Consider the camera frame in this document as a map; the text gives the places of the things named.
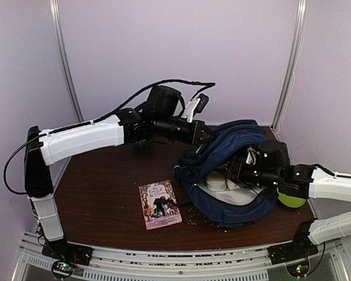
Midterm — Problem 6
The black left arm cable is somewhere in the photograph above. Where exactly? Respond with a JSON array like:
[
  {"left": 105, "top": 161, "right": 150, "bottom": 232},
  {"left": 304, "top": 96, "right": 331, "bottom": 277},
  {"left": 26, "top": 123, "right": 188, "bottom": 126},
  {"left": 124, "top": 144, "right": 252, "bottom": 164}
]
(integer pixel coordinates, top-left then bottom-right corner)
[{"left": 3, "top": 78, "right": 216, "bottom": 194}]

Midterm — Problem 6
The white patterned ceramic bowl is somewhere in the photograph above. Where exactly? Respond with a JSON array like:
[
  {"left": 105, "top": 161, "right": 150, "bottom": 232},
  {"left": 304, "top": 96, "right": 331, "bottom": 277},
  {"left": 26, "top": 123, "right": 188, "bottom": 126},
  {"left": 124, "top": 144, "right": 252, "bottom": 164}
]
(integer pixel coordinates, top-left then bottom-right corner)
[{"left": 134, "top": 138, "right": 154, "bottom": 155}]

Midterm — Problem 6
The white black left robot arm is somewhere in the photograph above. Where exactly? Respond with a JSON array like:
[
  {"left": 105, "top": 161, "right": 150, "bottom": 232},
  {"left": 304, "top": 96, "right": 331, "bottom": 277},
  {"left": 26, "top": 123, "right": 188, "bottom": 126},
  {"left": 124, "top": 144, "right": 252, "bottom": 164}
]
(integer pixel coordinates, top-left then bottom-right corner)
[{"left": 24, "top": 80, "right": 215, "bottom": 260}]

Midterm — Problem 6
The green plate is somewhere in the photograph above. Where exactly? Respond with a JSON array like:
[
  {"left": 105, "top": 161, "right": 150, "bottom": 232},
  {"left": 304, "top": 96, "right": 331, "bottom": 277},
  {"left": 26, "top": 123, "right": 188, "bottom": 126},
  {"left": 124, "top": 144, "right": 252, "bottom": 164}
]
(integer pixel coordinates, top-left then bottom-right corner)
[{"left": 277, "top": 190, "right": 307, "bottom": 208}]

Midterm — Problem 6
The white quilted pencil pouch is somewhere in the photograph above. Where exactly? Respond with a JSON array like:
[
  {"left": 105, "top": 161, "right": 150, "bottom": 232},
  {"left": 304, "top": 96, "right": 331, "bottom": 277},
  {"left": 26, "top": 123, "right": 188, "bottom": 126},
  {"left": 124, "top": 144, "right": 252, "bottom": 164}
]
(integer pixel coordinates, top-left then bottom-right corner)
[{"left": 205, "top": 171, "right": 227, "bottom": 192}]

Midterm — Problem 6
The left aluminium frame post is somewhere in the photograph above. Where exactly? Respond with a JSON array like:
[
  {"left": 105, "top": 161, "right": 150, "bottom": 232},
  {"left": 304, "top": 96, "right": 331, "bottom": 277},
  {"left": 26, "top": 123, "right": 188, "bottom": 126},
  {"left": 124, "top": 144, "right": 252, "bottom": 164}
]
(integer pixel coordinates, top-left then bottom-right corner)
[{"left": 49, "top": 0, "right": 84, "bottom": 122}]

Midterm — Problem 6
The navy blue student backpack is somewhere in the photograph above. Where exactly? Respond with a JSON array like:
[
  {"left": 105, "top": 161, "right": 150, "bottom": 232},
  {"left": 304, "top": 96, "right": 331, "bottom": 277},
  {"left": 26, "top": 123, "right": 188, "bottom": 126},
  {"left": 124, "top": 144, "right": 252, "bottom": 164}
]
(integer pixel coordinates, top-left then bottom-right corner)
[{"left": 173, "top": 119, "right": 277, "bottom": 228}]

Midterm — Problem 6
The pink Shakespeare story book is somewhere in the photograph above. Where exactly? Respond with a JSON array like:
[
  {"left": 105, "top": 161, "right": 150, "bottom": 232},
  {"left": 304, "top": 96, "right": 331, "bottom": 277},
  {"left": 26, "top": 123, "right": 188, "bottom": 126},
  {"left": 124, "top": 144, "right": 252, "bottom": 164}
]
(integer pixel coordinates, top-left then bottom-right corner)
[{"left": 139, "top": 180, "right": 183, "bottom": 230}]

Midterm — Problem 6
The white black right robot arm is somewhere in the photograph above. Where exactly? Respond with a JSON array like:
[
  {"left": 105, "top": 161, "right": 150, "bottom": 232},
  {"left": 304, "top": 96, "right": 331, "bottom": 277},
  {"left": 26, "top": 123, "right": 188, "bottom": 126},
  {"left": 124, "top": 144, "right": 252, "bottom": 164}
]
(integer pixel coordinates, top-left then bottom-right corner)
[{"left": 224, "top": 140, "right": 351, "bottom": 259}]

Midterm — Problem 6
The grey hard pencil case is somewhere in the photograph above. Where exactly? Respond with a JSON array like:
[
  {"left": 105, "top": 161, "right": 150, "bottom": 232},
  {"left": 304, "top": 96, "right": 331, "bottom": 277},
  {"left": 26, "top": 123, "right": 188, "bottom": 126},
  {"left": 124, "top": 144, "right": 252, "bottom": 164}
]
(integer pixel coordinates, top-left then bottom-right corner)
[{"left": 226, "top": 179, "right": 240, "bottom": 190}]

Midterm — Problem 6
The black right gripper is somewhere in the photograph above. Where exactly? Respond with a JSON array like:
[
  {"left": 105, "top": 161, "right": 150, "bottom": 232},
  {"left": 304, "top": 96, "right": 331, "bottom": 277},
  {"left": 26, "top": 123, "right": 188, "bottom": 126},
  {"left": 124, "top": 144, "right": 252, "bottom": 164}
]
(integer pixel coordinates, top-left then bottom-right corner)
[{"left": 212, "top": 156, "right": 282, "bottom": 189}]

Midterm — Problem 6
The right aluminium frame post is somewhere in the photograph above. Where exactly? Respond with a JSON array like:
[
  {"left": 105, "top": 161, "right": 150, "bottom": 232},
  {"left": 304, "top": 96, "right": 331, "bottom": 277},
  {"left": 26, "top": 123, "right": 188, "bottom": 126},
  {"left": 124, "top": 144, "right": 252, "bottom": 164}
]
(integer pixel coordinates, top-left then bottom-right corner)
[{"left": 271, "top": 0, "right": 308, "bottom": 133}]

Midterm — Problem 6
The aluminium frame post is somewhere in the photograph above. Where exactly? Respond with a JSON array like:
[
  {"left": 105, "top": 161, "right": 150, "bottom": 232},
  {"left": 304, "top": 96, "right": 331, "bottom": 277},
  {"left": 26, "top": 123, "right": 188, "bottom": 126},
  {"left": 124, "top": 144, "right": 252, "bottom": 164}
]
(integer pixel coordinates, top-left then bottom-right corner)
[
  {"left": 271, "top": 0, "right": 308, "bottom": 133},
  {"left": 49, "top": 0, "right": 84, "bottom": 122}
]

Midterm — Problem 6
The front aluminium rail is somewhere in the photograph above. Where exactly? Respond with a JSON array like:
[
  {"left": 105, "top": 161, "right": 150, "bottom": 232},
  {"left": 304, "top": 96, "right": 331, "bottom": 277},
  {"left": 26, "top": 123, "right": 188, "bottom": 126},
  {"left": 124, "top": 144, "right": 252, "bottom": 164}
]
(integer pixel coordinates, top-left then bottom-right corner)
[{"left": 11, "top": 242, "right": 346, "bottom": 281}]

